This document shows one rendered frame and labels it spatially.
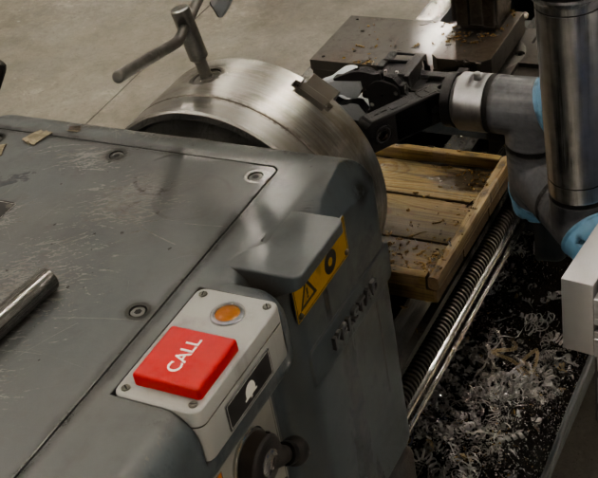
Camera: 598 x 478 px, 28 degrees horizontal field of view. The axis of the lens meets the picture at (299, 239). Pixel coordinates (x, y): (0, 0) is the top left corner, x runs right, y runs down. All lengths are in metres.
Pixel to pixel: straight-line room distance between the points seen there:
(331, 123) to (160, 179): 0.26
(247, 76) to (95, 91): 2.89
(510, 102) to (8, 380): 0.77
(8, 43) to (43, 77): 0.39
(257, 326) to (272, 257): 0.09
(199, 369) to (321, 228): 0.20
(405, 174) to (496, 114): 0.32
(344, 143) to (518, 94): 0.26
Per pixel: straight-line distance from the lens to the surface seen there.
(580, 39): 1.30
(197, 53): 1.34
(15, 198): 1.18
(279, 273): 0.99
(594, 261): 1.19
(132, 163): 1.18
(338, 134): 1.32
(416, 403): 1.59
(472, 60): 1.77
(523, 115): 1.48
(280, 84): 1.33
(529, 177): 1.51
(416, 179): 1.76
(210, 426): 0.89
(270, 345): 0.95
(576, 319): 1.20
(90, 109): 4.10
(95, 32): 4.66
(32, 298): 1.01
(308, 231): 1.03
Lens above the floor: 1.84
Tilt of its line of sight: 35 degrees down
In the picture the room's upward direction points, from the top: 11 degrees counter-clockwise
